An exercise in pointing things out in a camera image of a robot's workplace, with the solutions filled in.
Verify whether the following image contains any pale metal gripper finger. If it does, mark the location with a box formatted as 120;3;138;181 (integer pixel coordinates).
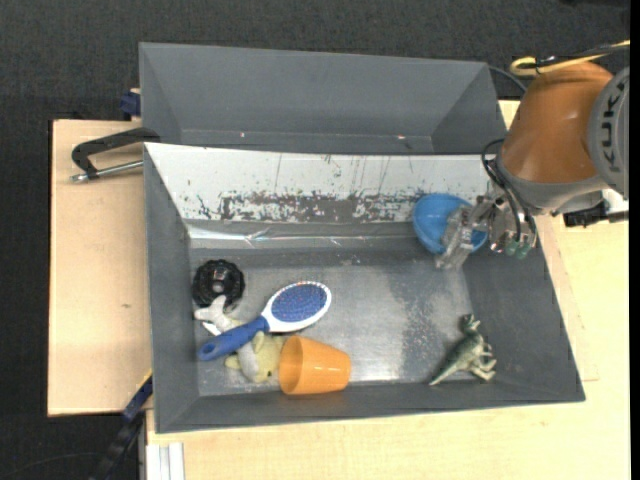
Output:
457;204;484;265
433;206;465;272

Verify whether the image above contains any blue plastic bowl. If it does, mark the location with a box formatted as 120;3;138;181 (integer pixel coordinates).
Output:
412;192;489;256

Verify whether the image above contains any grey metal bin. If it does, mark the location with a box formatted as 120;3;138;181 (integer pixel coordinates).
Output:
137;41;587;435

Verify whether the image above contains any green toy dinosaur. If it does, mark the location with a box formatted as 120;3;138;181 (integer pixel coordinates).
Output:
428;313;498;387

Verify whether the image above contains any blue and white hairbrush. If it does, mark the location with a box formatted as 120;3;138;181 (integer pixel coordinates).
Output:
196;280;333;363

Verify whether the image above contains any orange plastic cup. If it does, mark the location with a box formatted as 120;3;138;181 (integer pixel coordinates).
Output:
277;335;353;396

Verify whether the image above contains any yellow plush toy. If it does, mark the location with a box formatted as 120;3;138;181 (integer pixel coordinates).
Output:
224;330;287;384

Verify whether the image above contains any black lattice ball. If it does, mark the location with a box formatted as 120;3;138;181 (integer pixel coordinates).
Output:
191;259;247;309

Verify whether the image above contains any white and grey plush toy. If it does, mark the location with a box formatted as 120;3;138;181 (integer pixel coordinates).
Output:
193;295;264;383

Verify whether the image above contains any pale wood board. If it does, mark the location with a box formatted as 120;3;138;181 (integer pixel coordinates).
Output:
47;117;154;418

